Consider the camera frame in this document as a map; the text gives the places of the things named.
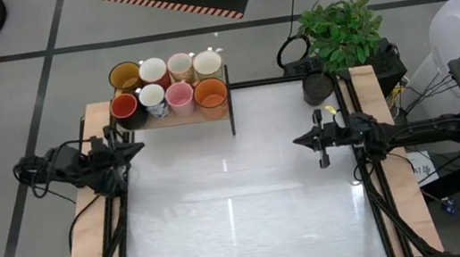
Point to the white mug blue pattern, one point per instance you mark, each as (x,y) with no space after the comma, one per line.
(152,96)

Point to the wooden side board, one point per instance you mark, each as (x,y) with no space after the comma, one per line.
(408,193)
(83,239)

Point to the white paper sheet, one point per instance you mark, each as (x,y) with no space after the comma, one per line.
(425,171)

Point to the left wooden side board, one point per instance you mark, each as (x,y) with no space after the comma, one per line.
(83,239)

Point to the orange speckled mug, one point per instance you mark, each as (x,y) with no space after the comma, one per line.
(211,97)

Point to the wooden shelf black frame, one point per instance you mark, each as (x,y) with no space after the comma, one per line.
(175,121)

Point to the white mug yellow dots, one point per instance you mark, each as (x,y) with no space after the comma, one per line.
(207,64)

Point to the black power box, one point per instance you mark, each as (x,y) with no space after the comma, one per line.
(298,67)

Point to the red mug white inside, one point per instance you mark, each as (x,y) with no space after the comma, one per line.
(154,69)

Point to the small blue object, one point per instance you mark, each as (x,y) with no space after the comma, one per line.
(449,208)

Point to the mustard yellow mug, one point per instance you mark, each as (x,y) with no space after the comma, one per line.
(124,75)

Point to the round black mug red inside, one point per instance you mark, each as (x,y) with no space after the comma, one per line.
(124,107)

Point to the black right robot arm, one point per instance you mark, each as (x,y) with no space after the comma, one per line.
(437,128)

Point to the green potted plant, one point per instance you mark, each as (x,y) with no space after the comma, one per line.
(342,31)

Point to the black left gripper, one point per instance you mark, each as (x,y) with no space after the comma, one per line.
(108,159)

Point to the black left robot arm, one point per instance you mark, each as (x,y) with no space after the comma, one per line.
(63,163)

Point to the white chair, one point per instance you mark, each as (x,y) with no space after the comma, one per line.
(459,24)

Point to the small yellow tag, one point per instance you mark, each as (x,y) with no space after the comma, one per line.
(330,109)

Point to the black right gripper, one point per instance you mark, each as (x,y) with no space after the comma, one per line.
(335,136)

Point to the right wooden side board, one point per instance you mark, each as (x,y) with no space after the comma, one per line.
(408,193)

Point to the pink floral mug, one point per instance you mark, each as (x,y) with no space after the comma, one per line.
(180,63)

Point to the black equipment box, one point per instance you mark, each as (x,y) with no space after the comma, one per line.
(388,65)

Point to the pink faceted mug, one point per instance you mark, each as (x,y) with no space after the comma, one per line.
(180,97)

